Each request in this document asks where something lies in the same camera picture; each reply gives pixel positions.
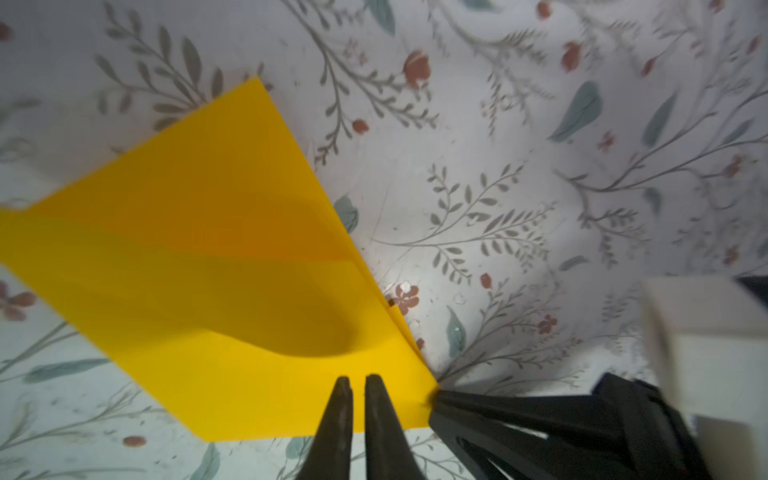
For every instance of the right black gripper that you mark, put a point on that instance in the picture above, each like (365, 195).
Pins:
(530, 437)

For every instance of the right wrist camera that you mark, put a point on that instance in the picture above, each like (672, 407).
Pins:
(706, 340)

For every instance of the yellow square paper sheet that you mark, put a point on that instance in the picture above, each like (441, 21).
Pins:
(209, 265)

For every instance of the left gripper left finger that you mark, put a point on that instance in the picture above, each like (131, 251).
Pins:
(329, 457)

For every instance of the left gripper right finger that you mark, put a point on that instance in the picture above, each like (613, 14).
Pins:
(388, 454)

